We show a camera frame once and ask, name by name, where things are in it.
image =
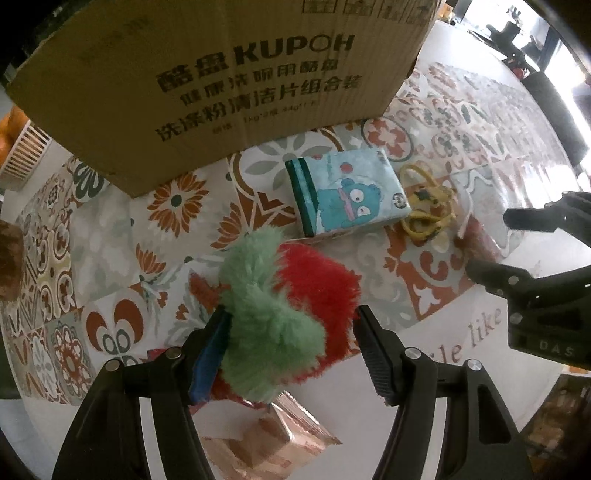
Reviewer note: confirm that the white slatted crate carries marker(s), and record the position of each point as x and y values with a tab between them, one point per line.
23	154

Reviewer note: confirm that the red and green plush strawberry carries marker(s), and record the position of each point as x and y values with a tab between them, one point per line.
281	318

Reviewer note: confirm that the pink snack packet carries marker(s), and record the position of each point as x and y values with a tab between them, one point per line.
277	438

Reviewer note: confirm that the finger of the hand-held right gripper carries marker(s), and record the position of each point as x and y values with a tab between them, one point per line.
545	214
498	277

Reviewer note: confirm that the brown cardboard box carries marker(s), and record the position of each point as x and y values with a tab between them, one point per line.
221	87

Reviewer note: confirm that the brown furry object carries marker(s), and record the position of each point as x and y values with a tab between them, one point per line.
10	261

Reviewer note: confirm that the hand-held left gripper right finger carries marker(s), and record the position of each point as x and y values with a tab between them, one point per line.
375	355

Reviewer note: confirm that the yellow scissors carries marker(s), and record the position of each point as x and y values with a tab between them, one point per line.
427	203

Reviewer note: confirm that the patterned tablecloth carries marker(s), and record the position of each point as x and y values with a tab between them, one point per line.
295	221

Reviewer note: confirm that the blue cartoon tissue pack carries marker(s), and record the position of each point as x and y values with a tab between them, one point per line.
348	191

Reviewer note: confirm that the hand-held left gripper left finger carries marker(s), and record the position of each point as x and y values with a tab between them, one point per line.
208	364

